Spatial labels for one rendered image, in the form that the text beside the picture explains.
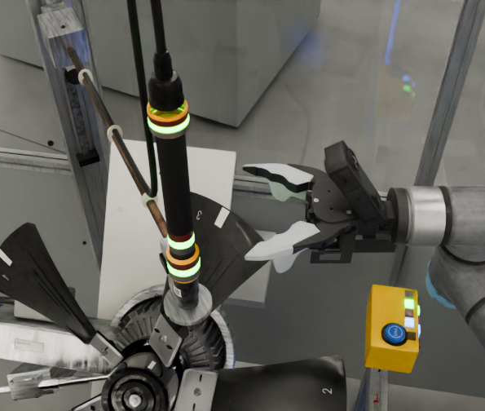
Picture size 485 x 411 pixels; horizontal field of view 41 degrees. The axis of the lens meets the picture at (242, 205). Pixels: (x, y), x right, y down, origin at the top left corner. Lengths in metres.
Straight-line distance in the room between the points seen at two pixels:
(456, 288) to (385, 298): 0.58
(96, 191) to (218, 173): 0.48
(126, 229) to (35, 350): 0.30
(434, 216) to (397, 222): 0.04
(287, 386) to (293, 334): 1.13
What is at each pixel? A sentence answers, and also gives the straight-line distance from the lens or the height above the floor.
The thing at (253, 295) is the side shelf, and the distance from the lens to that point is 1.69.
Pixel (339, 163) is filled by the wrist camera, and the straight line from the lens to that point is 0.73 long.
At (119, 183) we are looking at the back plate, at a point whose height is 1.29.
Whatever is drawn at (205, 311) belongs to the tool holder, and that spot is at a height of 1.46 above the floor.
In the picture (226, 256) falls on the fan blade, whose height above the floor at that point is 1.41.
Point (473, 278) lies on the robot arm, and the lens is 0.89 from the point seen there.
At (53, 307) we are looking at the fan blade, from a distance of 1.20.
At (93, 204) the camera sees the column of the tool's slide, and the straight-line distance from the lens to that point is 1.74.
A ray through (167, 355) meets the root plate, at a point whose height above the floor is 1.25.
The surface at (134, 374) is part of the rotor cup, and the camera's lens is 1.14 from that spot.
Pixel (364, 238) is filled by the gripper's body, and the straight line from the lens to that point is 0.84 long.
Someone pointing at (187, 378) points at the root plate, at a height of 1.18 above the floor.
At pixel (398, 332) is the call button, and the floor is 1.08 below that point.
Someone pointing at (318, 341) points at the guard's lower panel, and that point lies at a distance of 2.32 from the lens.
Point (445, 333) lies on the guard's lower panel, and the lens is 2.24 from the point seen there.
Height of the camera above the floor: 2.24
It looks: 47 degrees down
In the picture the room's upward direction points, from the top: straight up
